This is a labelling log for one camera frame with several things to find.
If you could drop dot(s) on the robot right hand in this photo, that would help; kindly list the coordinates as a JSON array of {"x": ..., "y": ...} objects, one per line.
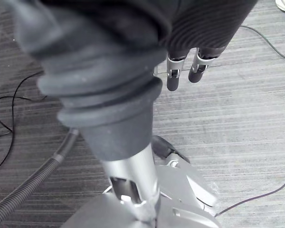
[{"x": 104, "y": 71}]

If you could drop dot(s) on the robot right dark foot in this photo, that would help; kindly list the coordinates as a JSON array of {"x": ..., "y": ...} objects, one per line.
[{"x": 164, "y": 147}]

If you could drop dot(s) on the robot right silver leg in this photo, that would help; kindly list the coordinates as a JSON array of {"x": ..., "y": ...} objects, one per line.
[{"x": 183, "y": 185}]

